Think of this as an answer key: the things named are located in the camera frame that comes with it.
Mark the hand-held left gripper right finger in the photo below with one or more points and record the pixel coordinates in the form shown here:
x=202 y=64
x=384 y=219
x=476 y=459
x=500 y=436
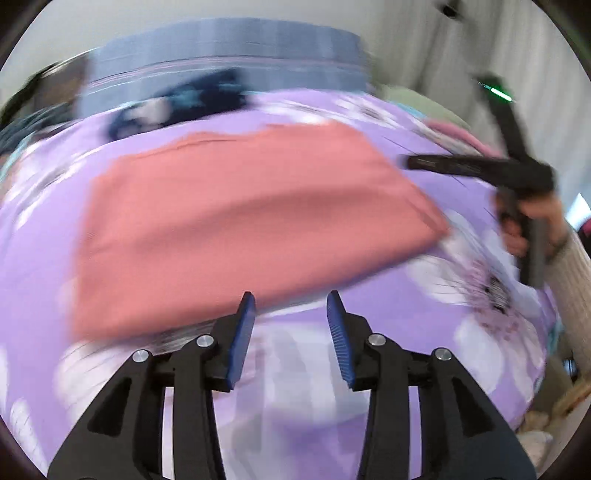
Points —
x=340 y=341

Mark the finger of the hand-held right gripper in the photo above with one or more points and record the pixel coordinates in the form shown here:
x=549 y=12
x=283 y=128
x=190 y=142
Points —
x=452 y=165

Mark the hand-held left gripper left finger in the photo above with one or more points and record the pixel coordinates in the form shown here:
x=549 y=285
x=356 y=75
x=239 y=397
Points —
x=240 y=341

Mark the coral knit sweater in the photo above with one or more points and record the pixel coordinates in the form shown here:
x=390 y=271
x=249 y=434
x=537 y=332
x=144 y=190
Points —
x=249 y=221

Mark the pink folded clothes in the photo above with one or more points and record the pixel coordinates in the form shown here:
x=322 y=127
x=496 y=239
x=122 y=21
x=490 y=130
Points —
x=457 y=134

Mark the person's right hand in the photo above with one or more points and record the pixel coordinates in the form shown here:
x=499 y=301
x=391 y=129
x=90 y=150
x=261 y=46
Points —
x=545 y=217

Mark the green pillow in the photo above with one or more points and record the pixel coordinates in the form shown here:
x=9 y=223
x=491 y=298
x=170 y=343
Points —
x=415 y=104

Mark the purple floral blanket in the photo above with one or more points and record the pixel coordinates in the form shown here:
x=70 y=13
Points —
x=415 y=360

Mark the white pleated curtain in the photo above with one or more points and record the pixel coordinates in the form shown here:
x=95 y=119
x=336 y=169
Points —
x=461 y=46

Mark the black lamp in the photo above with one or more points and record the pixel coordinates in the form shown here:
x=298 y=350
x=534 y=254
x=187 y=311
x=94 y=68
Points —
x=450 y=9

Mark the navy star paw blanket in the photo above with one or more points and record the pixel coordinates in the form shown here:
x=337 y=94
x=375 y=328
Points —
x=194 y=101

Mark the blue plaid pillow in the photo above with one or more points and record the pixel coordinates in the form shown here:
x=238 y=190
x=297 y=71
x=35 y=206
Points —
x=221 y=55

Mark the dark teal fleece blanket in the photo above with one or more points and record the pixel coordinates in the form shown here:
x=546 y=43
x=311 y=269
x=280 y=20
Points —
x=14 y=138

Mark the dark patterned bedsheet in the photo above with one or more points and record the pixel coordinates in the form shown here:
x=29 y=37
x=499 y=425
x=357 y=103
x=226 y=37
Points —
x=69 y=87

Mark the black garment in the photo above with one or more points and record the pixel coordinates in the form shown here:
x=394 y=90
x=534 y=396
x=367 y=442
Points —
x=27 y=90

